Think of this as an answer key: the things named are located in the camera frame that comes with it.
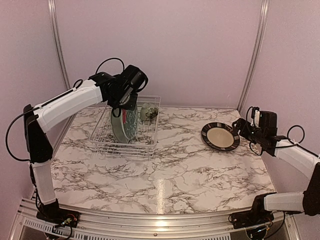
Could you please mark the green floral plate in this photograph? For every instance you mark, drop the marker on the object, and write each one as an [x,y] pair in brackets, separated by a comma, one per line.
[118,120]

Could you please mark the aluminium frame post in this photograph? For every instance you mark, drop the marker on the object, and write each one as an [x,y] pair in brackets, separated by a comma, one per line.
[261,29]
[57,41]

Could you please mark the right aluminium frame post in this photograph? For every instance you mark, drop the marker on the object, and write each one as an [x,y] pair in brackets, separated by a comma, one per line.
[261,29]

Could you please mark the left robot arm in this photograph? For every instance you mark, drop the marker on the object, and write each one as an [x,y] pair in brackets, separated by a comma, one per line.
[119,91]

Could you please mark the green floral bowl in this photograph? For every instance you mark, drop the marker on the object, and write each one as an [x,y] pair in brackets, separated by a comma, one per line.
[148,111]

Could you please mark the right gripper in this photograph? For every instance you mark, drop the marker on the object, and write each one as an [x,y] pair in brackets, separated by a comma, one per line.
[240,122]

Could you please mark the red floral plate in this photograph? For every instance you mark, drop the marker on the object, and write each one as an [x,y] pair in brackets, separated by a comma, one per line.
[129,123]

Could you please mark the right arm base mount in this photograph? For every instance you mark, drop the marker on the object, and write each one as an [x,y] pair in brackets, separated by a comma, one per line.
[256,227]

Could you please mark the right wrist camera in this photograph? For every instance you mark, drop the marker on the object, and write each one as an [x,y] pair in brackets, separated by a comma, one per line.
[255,116]

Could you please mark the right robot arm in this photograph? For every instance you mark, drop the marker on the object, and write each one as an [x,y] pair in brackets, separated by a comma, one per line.
[294,169]

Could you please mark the white wire dish rack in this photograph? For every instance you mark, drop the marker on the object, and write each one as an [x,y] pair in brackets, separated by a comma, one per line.
[144,142]

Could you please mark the left aluminium frame post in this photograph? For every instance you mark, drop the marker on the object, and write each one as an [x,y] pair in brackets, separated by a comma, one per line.
[57,41]

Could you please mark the black striped plate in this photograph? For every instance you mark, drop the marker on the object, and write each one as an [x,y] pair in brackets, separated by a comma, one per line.
[220,136]

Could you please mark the front aluminium rail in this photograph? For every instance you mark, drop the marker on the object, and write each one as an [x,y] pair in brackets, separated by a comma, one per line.
[107,225]

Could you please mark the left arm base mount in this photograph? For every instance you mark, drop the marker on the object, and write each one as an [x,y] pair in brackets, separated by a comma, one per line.
[60,217]

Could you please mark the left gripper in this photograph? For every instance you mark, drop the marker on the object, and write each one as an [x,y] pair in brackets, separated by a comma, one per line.
[131,106]

